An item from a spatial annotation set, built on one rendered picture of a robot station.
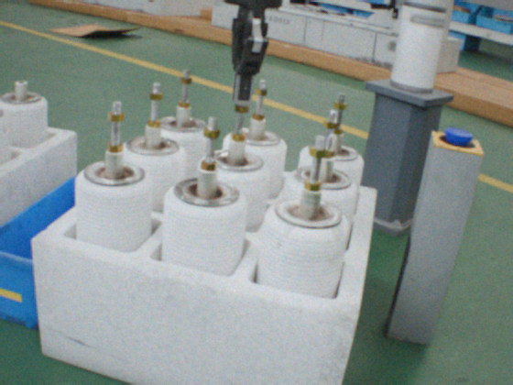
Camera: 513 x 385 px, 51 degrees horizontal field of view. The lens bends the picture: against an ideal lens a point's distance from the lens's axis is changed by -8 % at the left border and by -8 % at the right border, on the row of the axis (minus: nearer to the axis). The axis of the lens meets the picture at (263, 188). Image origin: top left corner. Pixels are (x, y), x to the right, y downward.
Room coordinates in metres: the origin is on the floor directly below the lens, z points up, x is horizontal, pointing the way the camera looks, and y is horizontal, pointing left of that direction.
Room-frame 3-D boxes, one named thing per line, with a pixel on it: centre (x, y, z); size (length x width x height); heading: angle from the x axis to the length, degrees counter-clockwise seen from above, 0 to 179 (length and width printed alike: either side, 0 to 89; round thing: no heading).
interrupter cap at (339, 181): (0.70, -0.07, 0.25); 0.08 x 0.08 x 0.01
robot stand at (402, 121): (1.18, -0.28, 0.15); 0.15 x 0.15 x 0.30; 50
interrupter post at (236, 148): (0.73, 0.04, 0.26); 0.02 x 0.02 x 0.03
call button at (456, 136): (0.75, -0.26, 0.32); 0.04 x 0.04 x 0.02
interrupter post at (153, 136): (0.75, 0.16, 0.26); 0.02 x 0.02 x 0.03
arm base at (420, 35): (1.18, -0.28, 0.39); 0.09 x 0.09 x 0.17; 50
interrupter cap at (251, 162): (0.73, 0.04, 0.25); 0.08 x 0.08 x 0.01
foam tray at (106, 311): (0.72, 0.04, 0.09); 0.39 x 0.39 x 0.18; 80
